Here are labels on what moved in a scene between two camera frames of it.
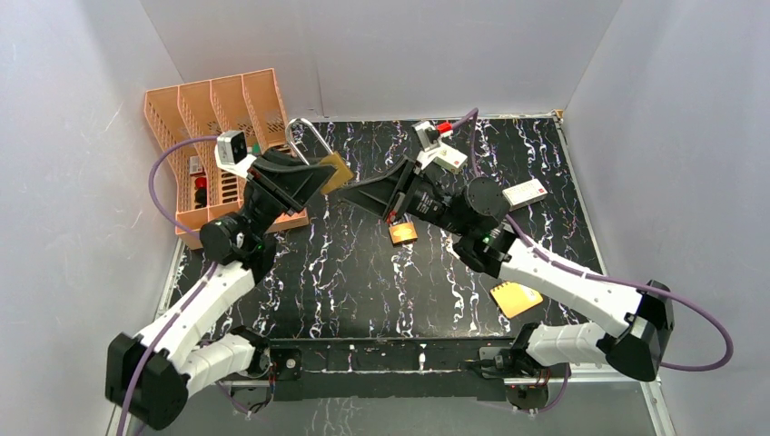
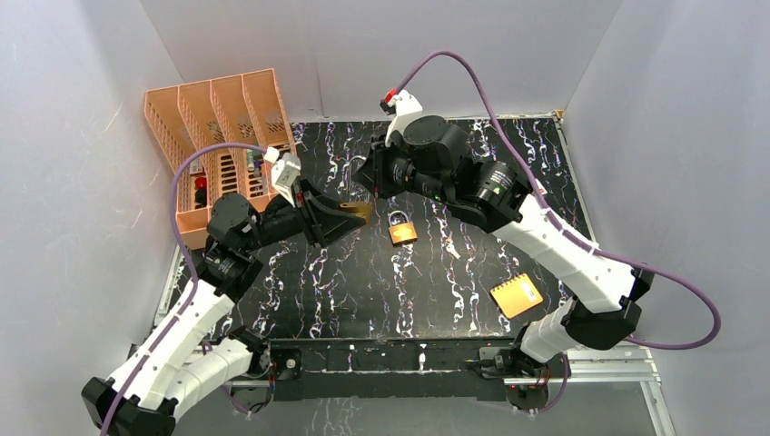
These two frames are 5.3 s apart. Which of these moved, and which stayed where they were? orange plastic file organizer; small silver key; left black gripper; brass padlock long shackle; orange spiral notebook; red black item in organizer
Moved: brass padlock long shackle; left black gripper
Stayed: orange spiral notebook; red black item in organizer; orange plastic file organizer; small silver key
